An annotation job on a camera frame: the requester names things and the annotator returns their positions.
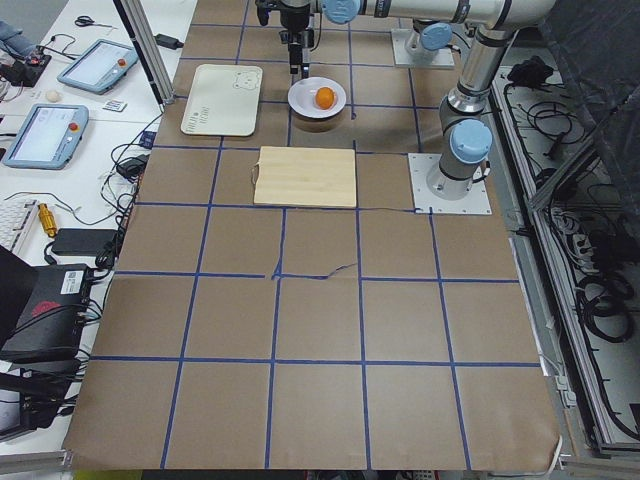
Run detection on bamboo cutting board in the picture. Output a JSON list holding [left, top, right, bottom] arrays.
[[253, 146, 357, 208]]

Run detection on white round plate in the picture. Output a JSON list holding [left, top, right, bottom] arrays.
[[288, 77, 347, 120]]

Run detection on orange fruit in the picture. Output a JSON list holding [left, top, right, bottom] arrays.
[[314, 86, 336, 110]]

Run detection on teach pendant lower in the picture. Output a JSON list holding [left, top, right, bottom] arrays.
[[1, 104, 89, 170]]

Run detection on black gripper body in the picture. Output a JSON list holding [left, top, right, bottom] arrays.
[[279, 26, 315, 52]]

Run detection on aluminium frame post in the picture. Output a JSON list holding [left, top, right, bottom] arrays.
[[113, 0, 175, 106]]

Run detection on teach pendant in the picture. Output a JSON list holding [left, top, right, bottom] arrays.
[[57, 39, 138, 94], [1, 104, 89, 170]]

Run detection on black power brick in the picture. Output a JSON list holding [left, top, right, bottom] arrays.
[[51, 228, 116, 256]]

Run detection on black power adapter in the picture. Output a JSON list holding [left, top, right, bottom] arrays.
[[154, 33, 184, 50]]

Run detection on white keyboard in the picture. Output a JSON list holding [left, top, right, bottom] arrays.
[[0, 198, 38, 255]]

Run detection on black computer box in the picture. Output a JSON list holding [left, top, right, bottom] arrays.
[[1, 260, 91, 364]]

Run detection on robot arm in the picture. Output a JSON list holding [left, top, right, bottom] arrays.
[[255, 1, 511, 79], [427, 1, 555, 200]]

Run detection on gold cylinder tool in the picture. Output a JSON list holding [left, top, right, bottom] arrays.
[[38, 203, 58, 238]]

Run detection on cream bear tray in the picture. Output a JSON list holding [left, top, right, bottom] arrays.
[[180, 64, 263, 137]]

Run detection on teach pendant upper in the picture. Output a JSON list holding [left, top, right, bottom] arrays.
[[57, 39, 138, 94]]

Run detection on black scissors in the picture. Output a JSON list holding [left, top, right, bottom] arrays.
[[74, 15, 94, 27]]

